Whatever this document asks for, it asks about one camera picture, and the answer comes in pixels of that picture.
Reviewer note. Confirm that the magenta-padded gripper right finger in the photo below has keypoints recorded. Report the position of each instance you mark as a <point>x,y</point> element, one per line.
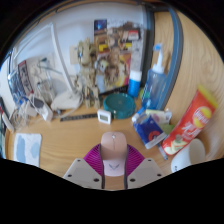
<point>145,171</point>

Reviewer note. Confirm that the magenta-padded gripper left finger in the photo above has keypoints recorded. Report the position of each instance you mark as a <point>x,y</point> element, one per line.
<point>80,171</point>

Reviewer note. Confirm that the pink computer mouse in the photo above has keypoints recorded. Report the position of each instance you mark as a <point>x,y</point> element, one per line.
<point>114,150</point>

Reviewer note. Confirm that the grey cloud-print mouse pad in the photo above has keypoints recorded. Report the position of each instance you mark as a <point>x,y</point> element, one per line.
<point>27,149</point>

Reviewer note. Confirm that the blue tissue pack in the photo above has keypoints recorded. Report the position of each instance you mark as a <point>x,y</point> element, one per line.
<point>149,130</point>

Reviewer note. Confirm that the white printed mug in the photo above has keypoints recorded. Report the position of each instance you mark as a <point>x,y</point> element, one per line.
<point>188,156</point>

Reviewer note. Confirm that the black ruler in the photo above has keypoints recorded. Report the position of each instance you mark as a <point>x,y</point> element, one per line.
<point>78,117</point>

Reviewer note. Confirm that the small white desk clock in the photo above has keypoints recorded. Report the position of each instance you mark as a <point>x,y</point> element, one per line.
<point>104,117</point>

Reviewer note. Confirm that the red chip can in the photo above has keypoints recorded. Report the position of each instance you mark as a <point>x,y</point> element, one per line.
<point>190,121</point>

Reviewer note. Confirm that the teal round tin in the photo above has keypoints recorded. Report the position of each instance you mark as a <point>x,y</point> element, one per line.
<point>119,106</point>

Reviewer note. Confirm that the white charger block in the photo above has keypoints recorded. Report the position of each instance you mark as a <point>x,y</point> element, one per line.
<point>41,106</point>

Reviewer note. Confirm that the blue spray bottle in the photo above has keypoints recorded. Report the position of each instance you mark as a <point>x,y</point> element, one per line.
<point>154,85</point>

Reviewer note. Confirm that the small blue white-capped bottle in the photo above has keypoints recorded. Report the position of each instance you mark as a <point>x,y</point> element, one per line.
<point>134,85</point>

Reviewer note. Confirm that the white power strip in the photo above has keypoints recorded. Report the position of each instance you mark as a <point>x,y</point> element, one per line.
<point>7,122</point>

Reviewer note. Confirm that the wooden robot figure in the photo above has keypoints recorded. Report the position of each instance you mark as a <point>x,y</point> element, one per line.
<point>88,73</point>

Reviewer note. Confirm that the colourful poster board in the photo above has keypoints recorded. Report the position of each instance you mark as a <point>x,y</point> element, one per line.
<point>116,56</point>

